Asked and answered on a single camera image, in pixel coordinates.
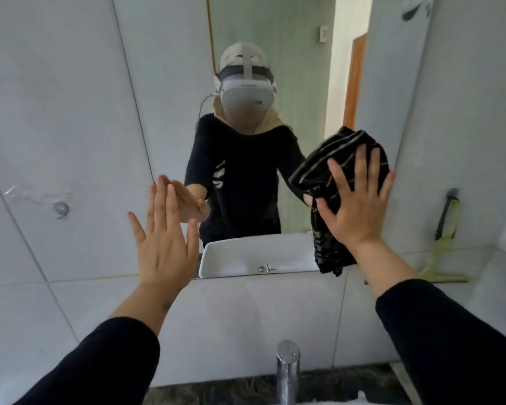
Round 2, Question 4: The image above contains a green squeegee with black handle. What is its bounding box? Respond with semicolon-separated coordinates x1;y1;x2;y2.
419;188;469;285

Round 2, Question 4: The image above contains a person's right hand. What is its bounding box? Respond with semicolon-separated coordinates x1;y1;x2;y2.
315;144;397;252

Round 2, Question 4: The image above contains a person's left forearm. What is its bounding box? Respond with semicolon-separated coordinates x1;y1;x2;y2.
13;282;182;405

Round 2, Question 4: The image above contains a wall mirror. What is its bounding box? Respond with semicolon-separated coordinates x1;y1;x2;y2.
112;0;437;280

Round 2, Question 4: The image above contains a person's right forearm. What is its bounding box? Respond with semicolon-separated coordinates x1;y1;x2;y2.
347;239;506;405

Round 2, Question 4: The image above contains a black striped cloth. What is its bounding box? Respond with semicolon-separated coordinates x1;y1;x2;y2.
288;126;391;278

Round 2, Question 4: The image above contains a chrome faucet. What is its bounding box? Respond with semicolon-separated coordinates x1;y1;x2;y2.
276;340;301;405

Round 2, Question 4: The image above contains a white sink basin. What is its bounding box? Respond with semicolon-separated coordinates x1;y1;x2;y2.
297;391;390;405

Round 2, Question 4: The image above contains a person's left hand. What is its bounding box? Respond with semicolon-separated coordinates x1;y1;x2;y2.
128;176;200;293

